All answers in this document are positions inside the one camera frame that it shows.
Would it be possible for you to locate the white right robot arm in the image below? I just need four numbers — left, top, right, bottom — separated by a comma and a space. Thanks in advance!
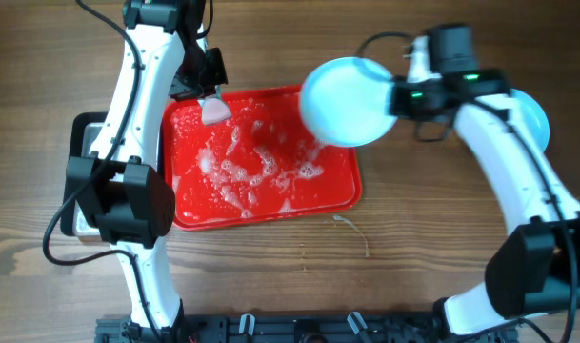
390, 70, 580, 341

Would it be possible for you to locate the red plastic tray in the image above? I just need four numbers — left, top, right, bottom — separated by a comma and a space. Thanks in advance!
162, 85, 363, 231

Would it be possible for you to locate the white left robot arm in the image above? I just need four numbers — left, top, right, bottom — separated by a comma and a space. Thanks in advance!
50, 1, 231, 342

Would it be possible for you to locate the light blue plate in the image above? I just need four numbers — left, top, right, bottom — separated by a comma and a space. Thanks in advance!
511, 89, 550, 151
299, 57, 397, 148

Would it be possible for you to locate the pink sponge green scourer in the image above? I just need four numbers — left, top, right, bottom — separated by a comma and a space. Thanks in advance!
199, 97, 232, 126

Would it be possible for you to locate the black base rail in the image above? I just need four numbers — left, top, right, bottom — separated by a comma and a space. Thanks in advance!
94, 310, 524, 343

